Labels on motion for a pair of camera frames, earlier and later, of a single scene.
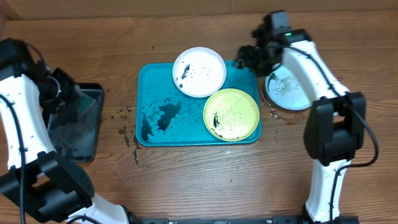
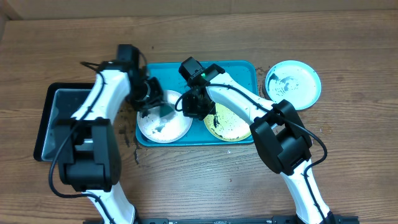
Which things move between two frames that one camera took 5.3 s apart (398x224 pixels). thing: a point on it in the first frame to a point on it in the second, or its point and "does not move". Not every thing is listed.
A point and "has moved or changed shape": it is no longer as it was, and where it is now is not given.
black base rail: (219, 221) does not move
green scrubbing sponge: (84, 102) has moved or changed shape
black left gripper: (71, 93) to (153, 102)
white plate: (199, 72) to (169, 128)
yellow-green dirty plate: (231, 114) does not move
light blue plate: (280, 90) does not move
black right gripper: (249, 58) to (193, 109)
